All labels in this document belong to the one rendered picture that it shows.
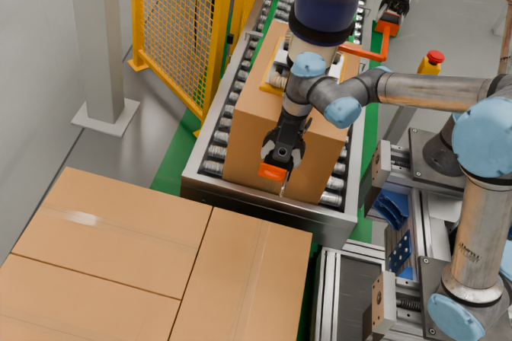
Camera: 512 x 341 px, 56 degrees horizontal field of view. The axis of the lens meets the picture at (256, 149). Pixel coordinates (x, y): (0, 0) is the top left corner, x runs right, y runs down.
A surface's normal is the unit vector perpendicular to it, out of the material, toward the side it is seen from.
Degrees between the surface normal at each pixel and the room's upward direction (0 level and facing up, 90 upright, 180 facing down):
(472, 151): 83
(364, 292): 0
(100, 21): 90
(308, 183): 90
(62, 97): 0
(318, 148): 90
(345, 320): 0
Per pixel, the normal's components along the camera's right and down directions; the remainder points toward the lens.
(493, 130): -0.78, 0.29
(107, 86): -0.21, 0.71
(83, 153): 0.16, -0.66
